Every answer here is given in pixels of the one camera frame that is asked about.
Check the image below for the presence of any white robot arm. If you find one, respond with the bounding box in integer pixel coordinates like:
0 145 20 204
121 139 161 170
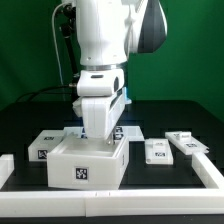
61 0 167 144

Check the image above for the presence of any small white cabinet top block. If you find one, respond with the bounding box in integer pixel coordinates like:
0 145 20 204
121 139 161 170
28 130 65 162

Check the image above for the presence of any white cabinet body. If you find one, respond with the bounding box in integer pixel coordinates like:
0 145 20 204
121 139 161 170
47 134 129 190

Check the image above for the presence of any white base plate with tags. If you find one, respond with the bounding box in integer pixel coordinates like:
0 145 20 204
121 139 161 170
64 126 144 142

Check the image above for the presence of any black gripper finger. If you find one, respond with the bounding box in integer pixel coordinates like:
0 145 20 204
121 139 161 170
106 135 115 145

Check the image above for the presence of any black cable on table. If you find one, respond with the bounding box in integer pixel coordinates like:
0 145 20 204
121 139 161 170
14 84 81 103

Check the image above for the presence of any white cabinet door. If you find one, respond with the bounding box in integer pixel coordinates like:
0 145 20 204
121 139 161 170
145 138 173 165
165 131 209 155

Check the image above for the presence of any white U-shaped boundary frame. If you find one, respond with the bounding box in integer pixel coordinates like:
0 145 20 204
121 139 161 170
0 152 224 218

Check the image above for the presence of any white cable at robot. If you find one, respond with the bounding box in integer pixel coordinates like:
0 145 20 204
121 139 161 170
50 2 73 101

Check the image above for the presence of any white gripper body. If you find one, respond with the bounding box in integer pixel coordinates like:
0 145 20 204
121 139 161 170
73 91 125 140

